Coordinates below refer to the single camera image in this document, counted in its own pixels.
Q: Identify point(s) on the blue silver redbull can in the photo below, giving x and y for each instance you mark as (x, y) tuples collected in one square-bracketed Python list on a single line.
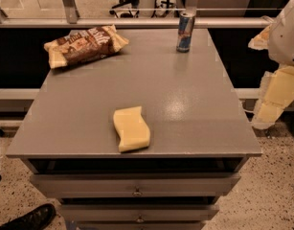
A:
[(185, 28)]

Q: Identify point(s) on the metal railing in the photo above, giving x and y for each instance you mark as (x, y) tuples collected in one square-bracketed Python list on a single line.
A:
[(75, 14)]

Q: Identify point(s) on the lower grey drawer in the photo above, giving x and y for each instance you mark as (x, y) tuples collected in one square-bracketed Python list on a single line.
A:
[(138, 213)]

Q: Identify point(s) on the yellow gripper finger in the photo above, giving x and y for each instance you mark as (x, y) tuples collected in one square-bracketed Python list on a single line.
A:
[(276, 94), (260, 41)]

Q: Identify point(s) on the black shoe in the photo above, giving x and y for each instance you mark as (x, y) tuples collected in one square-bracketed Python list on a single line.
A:
[(38, 219)]

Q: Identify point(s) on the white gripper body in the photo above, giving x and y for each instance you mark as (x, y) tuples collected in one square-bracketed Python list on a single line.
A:
[(286, 42)]

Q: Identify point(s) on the black office chair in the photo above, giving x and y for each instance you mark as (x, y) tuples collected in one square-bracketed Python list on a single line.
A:
[(124, 0)]

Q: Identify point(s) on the grey drawer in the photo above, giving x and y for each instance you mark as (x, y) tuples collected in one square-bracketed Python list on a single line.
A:
[(138, 213), (135, 185)]

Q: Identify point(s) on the grey drawer cabinet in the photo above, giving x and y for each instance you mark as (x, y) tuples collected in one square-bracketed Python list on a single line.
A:
[(196, 122)]

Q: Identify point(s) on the brown chip bag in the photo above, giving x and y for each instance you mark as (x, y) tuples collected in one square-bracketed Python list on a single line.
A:
[(83, 46)]

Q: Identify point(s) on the upper grey drawer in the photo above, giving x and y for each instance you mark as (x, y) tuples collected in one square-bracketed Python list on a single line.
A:
[(135, 185)]

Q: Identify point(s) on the yellow sponge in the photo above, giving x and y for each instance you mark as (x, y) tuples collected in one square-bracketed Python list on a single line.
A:
[(132, 129)]

